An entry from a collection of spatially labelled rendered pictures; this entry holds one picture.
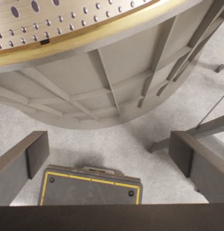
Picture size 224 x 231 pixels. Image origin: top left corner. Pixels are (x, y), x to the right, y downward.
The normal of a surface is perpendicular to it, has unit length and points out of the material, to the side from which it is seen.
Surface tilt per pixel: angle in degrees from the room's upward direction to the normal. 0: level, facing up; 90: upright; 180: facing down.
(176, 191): 0
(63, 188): 0
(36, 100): 0
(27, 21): 43
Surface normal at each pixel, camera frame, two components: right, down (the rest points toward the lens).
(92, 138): -0.10, -0.15
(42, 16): 0.08, 0.54
